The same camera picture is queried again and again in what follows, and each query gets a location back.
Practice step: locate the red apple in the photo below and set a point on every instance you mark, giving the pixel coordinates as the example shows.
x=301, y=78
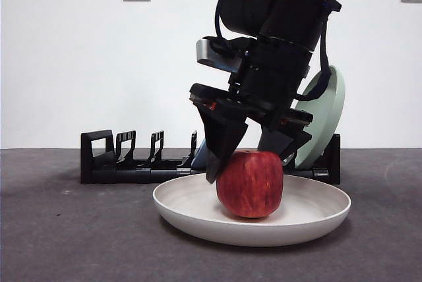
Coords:
x=250, y=186

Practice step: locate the green plate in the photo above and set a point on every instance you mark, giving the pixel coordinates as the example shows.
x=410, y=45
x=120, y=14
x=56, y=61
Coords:
x=326, y=120

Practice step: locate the cream yellow plate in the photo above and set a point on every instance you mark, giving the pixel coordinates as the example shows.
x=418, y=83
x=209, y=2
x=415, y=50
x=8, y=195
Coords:
x=184, y=203

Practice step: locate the pale grey camera box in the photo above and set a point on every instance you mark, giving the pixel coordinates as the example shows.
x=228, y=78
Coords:
x=206, y=53

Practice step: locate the black plate rack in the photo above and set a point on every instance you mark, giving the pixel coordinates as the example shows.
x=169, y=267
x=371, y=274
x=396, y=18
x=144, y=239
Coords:
x=132, y=175

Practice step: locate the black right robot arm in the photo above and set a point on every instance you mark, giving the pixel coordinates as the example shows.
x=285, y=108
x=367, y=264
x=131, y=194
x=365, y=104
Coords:
x=244, y=5

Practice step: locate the blue plate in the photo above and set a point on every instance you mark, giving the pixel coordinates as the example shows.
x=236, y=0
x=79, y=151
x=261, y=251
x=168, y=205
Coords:
x=199, y=160

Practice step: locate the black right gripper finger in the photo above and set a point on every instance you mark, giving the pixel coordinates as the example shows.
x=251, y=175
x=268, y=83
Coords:
x=221, y=137
x=283, y=140

